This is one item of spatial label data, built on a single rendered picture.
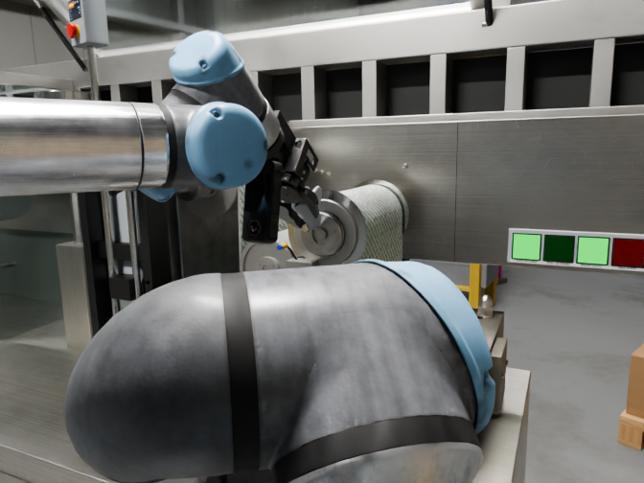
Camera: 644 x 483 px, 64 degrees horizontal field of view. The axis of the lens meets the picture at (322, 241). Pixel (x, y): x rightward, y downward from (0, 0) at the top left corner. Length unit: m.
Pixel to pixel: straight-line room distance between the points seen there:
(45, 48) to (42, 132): 4.30
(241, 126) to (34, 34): 4.28
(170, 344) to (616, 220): 0.97
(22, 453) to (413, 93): 1.04
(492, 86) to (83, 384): 1.04
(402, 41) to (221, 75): 0.64
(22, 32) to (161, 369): 4.45
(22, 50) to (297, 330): 4.43
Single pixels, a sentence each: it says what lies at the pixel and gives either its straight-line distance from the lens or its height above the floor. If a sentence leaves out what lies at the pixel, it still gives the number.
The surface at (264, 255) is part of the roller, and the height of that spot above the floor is 1.20.
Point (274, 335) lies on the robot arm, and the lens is 0.27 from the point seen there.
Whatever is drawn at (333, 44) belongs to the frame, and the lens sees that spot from 1.24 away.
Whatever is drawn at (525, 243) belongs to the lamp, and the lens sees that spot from 1.13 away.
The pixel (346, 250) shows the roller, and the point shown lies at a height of 1.22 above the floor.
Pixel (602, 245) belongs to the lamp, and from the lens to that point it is 1.13.
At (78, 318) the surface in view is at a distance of 1.43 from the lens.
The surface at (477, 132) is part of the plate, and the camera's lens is 1.13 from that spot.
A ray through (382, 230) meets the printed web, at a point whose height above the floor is 1.24.
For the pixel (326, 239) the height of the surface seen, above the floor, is 1.24.
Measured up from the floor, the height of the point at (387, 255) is 1.19.
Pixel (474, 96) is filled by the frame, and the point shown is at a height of 1.49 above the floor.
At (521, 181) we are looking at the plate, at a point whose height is 1.32.
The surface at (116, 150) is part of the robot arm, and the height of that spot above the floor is 1.40.
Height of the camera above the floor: 1.40
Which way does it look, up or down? 11 degrees down
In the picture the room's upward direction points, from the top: 1 degrees counter-clockwise
